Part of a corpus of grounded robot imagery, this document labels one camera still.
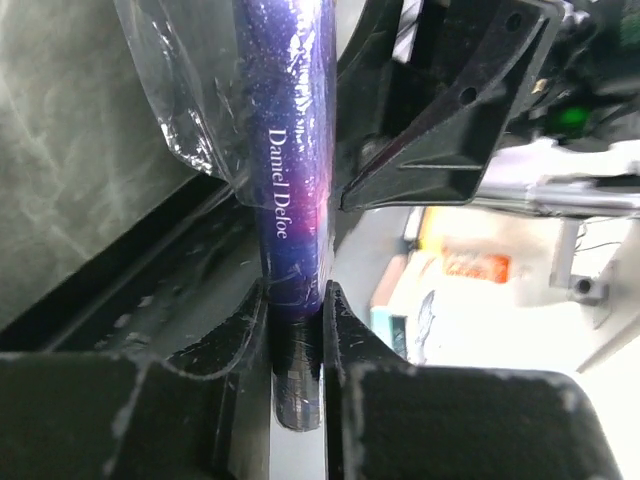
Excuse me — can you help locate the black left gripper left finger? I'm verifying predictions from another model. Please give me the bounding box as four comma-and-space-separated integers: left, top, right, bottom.
1, 283, 271, 479

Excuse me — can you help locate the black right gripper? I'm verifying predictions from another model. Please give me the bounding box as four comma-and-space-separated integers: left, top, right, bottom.
336, 1, 639, 210

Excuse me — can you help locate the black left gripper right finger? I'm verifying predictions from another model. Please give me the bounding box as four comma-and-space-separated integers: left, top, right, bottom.
323, 282, 621, 480

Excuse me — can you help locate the dark purple Crusoe book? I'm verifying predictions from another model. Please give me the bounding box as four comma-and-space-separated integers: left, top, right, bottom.
115, 1, 337, 432

